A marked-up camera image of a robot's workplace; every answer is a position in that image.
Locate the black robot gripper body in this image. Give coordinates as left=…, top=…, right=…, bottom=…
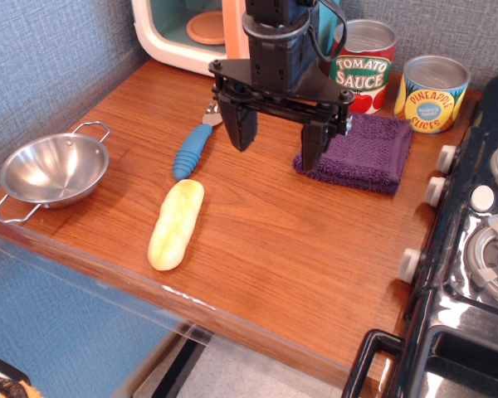
left=208, top=14, right=354, bottom=135

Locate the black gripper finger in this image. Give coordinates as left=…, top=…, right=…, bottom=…
left=301, top=120, right=334, bottom=172
left=217, top=93, right=258, bottom=152

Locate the purple cloth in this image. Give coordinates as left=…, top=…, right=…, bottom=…
left=292, top=113, right=413, bottom=195

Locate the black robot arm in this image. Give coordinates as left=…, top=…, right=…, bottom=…
left=209, top=1, right=354, bottom=172

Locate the tomato sauce can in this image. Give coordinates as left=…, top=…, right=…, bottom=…
left=330, top=19, right=398, bottom=114

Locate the orange toy plate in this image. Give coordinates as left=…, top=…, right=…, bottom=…
left=186, top=11, right=225, bottom=46

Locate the yellow toy bread loaf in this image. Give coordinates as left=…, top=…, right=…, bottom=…
left=148, top=179, right=204, bottom=271

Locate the teal toy microwave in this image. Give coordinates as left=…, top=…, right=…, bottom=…
left=132, top=1, right=344, bottom=75

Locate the pineapple slices can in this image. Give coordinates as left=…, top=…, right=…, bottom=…
left=393, top=55, right=471, bottom=133

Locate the small steel bowl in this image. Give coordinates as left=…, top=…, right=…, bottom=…
left=0, top=121, right=111, bottom=224

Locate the black toy stove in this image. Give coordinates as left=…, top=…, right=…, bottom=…
left=343, top=76, right=498, bottom=397

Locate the blue handled fork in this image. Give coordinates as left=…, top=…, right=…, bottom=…
left=172, top=99, right=222, bottom=181

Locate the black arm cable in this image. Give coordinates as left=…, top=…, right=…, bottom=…
left=309, top=0, right=349, bottom=64

